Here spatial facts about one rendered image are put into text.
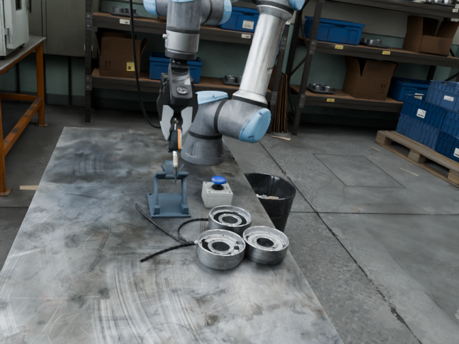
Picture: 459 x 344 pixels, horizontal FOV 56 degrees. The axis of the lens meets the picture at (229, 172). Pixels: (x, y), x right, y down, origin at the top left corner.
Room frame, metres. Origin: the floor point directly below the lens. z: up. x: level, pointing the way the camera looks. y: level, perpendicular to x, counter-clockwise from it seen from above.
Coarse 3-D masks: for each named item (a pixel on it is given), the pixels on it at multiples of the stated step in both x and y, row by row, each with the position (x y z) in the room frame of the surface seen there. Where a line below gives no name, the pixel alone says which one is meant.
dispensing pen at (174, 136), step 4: (172, 120) 1.02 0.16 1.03; (176, 120) 1.02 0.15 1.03; (176, 124) 1.02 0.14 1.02; (176, 128) 1.01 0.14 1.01; (172, 132) 0.98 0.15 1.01; (176, 132) 0.99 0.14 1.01; (172, 136) 0.98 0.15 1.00; (176, 136) 0.98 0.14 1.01; (172, 140) 0.97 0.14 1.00; (176, 140) 0.98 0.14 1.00; (172, 144) 0.97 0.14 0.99; (176, 144) 0.97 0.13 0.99; (172, 148) 0.96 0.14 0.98; (176, 148) 0.97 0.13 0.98; (168, 152) 0.99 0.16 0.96; (172, 152) 1.00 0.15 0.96; (176, 152) 0.98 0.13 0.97; (176, 156) 0.97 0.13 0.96; (176, 160) 0.97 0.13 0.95; (176, 164) 0.96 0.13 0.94; (176, 168) 0.96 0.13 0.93; (176, 172) 0.95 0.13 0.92
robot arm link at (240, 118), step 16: (256, 0) 1.44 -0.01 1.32; (272, 0) 1.38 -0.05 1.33; (288, 0) 1.38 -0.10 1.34; (304, 0) 1.45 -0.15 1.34; (272, 16) 1.38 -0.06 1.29; (288, 16) 1.40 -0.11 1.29; (256, 32) 1.39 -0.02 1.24; (272, 32) 1.37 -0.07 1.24; (256, 48) 1.36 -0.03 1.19; (272, 48) 1.37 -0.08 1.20; (256, 64) 1.35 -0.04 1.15; (272, 64) 1.37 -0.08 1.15; (256, 80) 1.33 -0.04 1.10; (240, 96) 1.32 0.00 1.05; (256, 96) 1.32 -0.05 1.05; (224, 112) 1.32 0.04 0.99; (240, 112) 1.30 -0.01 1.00; (256, 112) 1.29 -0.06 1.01; (224, 128) 1.31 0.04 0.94; (240, 128) 1.28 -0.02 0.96; (256, 128) 1.28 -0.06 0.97
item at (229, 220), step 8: (216, 208) 0.96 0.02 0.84; (224, 208) 0.98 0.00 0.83; (232, 208) 0.98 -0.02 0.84; (240, 208) 0.98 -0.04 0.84; (208, 216) 0.93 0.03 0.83; (224, 216) 0.95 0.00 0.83; (232, 216) 0.95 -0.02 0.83; (248, 216) 0.95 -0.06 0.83; (208, 224) 0.92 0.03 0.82; (216, 224) 0.89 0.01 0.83; (224, 224) 0.89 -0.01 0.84; (232, 224) 0.91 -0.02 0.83; (248, 224) 0.90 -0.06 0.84; (240, 232) 0.89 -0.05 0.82
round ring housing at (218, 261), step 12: (204, 240) 0.83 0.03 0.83; (216, 240) 0.83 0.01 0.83; (240, 240) 0.83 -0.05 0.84; (204, 252) 0.77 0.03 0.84; (216, 252) 0.78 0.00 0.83; (228, 252) 0.79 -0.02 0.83; (240, 252) 0.78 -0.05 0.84; (204, 264) 0.77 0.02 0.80; (216, 264) 0.76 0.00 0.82; (228, 264) 0.76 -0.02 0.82
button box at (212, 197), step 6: (204, 186) 1.07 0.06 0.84; (210, 186) 1.07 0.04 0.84; (216, 186) 1.07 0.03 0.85; (222, 186) 1.08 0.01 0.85; (228, 186) 1.09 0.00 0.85; (204, 192) 1.06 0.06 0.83; (210, 192) 1.04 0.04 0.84; (216, 192) 1.04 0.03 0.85; (222, 192) 1.05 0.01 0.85; (228, 192) 1.05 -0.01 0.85; (204, 198) 1.05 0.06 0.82; (210, 198) 1.03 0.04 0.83; (216, 198) 1.04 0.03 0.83; (222, 198) 1.04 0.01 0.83; (228, 198) 1.05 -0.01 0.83; (204, 204) 1.05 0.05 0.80; (210, 204) 1.03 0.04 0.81; (216, 204) 1.04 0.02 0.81; (222, 204) 1.04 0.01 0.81; (228, 204) 1.05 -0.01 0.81
